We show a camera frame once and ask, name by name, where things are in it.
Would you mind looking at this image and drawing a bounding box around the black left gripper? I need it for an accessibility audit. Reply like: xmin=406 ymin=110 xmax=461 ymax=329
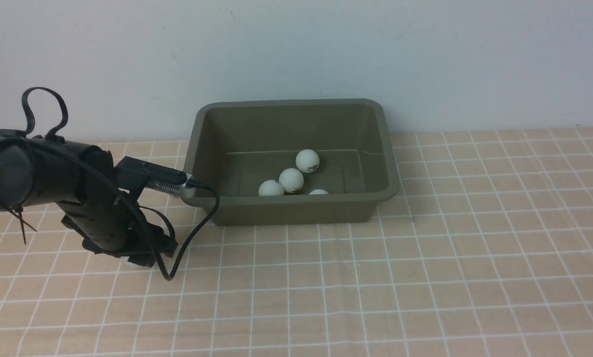
xmin=61 ymin=199 xmax=178 ymax=267

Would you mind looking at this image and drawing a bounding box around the plain white ball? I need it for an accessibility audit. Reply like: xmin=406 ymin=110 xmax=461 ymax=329
xmin=279 ymin=168 xmax=305 ymax=194

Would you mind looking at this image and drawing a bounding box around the white ball with logo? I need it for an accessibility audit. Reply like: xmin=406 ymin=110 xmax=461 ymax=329
xmin=295 ymin=149 xmax=321 ymax=174

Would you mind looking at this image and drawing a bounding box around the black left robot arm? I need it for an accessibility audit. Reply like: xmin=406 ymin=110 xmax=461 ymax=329
xmin=0 ymin=132 xmax=187 ymax=267

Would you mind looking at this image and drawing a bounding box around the white ball beside bin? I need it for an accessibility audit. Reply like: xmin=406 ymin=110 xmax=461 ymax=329
xmin=180 ymin=186 xmax=197 ymax=200

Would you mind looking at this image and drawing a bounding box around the olive green plastic bin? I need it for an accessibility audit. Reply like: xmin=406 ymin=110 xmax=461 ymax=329
xmin=184 ymin=99 xmax=400 ymax=226

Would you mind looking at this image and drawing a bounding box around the peach checkered tablecloth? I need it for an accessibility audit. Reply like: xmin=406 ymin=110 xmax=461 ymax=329
xmin=0 ymin=128 xmax=593 ymax=357

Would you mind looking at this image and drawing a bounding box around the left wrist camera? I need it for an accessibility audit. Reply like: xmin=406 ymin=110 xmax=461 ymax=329
xmin=115 ymin=157 xmax=199 ymax=199

